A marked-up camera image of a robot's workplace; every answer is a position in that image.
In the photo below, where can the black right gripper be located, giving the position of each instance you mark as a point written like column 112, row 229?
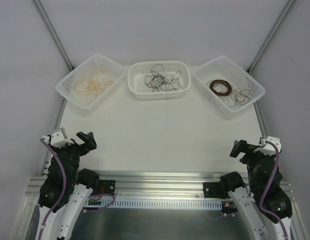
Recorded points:
column 246, row 152

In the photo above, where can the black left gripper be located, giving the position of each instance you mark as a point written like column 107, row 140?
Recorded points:
column 78, row 145

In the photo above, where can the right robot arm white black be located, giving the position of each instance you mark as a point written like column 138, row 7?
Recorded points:
column 264, row 207

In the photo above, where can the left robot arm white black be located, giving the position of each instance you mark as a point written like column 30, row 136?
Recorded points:
column 66, row 188

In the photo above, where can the white right basket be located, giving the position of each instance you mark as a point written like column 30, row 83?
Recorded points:
column 229, row 87

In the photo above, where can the white left basket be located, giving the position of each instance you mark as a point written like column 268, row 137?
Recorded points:
column 91, row 82

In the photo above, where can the white middle perforated basket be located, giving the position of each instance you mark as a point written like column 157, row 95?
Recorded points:
column 158, row 79

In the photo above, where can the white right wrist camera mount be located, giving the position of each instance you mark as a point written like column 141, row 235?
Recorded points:
column 269, row 145

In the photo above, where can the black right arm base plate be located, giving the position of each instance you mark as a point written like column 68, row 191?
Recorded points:
column 219, row 190

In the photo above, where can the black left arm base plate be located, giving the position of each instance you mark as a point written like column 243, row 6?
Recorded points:
column 106, row 187

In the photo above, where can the white slotted cable duct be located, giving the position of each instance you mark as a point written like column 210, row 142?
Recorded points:
column 171, row 204

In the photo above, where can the left aluminium corner post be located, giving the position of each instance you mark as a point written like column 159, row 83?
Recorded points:
column 52, row 32

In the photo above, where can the aluminium corner post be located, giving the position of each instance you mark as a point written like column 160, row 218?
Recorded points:
column 52, row 32
column 271, row 34

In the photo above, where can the right aluminium corner post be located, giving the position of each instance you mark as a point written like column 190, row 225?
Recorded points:
column 271, row 34

